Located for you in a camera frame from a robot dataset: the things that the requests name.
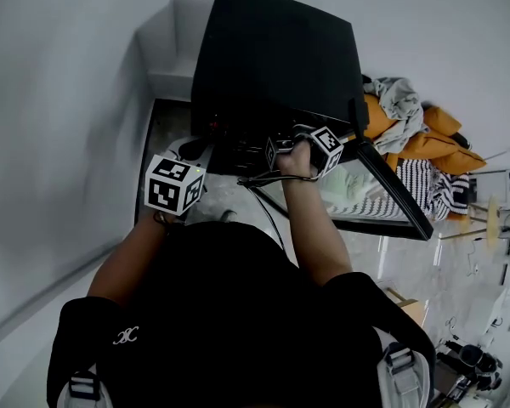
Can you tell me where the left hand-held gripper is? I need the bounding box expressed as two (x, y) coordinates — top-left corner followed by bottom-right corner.
(144, 136), (214, 217)

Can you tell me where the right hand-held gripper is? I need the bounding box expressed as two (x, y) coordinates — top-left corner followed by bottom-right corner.
(265, 125), (345, 179)

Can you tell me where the person's right forearm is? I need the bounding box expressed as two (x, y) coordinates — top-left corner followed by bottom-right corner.
(280, 175), (354, 289)

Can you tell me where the person's left forearm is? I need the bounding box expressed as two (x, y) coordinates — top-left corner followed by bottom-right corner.
(87, 212), (176, 309)

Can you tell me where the person's right hand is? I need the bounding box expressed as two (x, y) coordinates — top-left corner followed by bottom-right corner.
(276, 144), (312, 180)

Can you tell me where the pale green pillow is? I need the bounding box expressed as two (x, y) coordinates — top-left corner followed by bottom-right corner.
(318, 163), (367, 213)

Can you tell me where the orange cushion with grey label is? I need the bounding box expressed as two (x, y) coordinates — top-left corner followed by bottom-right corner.
(362, 93), (399, 145)

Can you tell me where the crumpled grey garment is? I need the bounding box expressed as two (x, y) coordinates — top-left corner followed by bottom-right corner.
(361, 76), (427, 156)

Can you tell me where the black and white striped blanket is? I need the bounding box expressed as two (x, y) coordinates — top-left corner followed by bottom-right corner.
(330, 156), (471, 223)

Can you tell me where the small orange cushion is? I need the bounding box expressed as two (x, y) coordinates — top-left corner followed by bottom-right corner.
(422, 105), (463, 138)

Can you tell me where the thin metal rod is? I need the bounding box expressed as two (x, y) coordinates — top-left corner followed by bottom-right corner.
(481, 145), (510, 162)

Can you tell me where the person's black shirt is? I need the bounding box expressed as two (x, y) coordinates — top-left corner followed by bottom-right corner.
(46, 220), (437, 408)

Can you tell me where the round wooden stool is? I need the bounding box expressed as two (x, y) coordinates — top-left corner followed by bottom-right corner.
(439, 195), (506, 251)

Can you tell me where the light wooden table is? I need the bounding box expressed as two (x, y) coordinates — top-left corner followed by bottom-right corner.
(383, 286), (428, 327)

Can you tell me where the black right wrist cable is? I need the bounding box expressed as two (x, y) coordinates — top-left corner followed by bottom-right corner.
(235, 173), (320, 251)

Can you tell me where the grey right backpack strap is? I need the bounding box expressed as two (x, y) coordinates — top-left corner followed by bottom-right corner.
(372, 326), (433, 408)

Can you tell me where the grey backpack strap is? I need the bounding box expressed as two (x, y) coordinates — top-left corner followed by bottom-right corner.
(56, 364), (114, 408)
(372, 326), (433, 408)

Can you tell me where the grey left backpack strap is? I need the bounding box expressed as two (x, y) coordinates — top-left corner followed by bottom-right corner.
(56, 364), (114, 408)

